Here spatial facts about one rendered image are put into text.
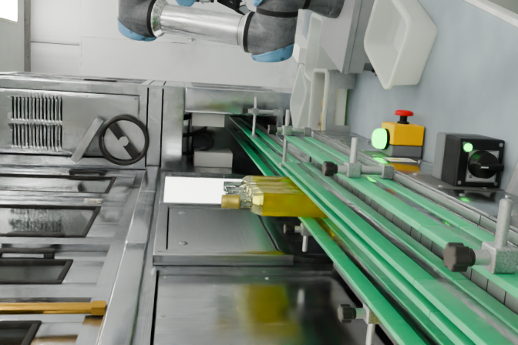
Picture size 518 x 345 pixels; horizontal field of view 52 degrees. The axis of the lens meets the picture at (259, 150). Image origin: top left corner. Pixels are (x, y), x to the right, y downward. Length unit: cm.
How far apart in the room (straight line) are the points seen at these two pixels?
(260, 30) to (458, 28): 57
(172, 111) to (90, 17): 291
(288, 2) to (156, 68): 374
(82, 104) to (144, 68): 274
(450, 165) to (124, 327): 61
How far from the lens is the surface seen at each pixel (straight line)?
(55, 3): 573
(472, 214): 79
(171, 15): 159
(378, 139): 118
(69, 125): 245
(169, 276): 128
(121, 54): 515
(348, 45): 142
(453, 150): 93
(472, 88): 106
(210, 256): 131
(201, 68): 513
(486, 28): 105
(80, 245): 147
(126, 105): 241
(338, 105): 165
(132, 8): 163
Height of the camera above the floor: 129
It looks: 9 degrees down
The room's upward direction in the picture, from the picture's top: 88 degrees counter-clockwise
